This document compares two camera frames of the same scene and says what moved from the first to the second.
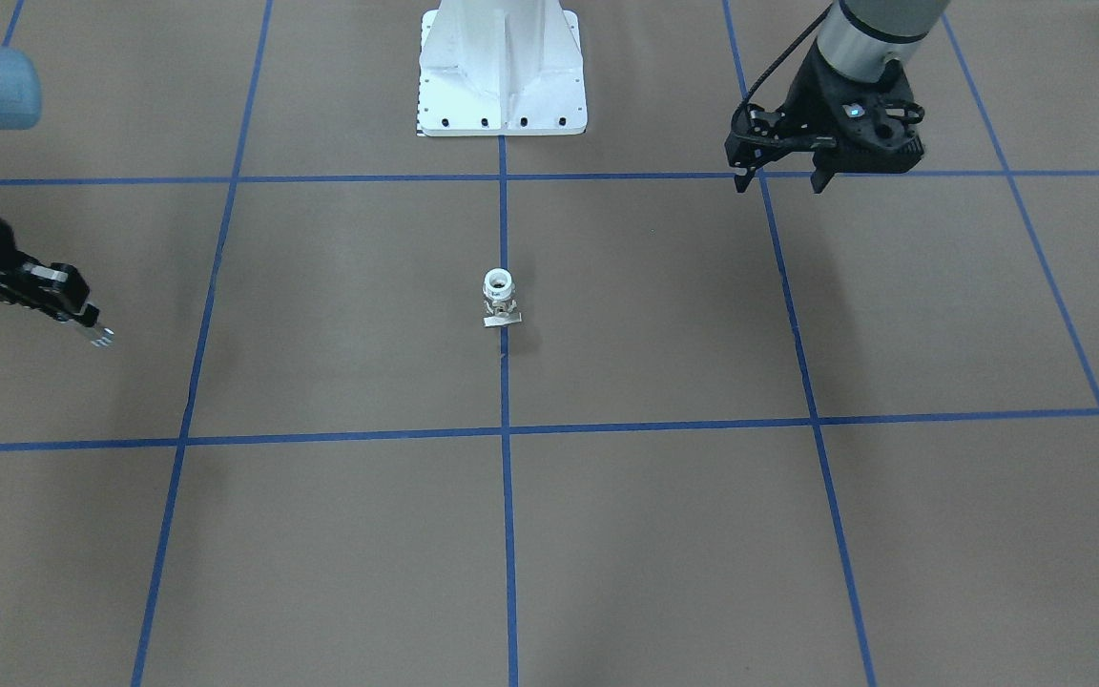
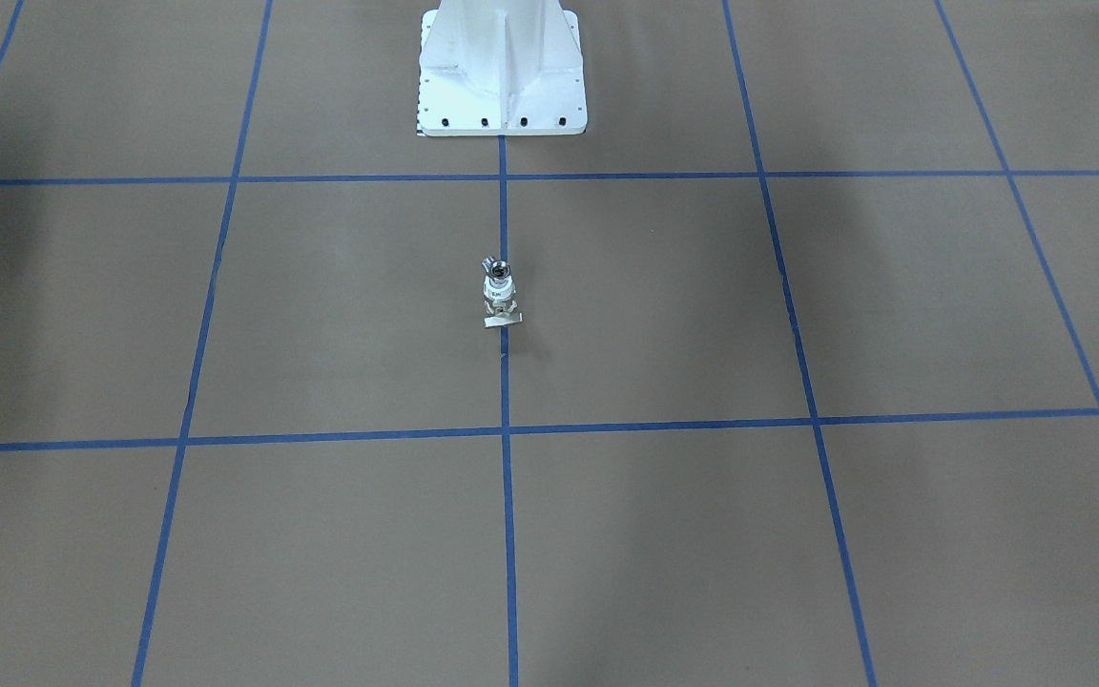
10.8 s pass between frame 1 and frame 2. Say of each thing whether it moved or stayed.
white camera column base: stayed
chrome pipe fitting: moved
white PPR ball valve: stayed
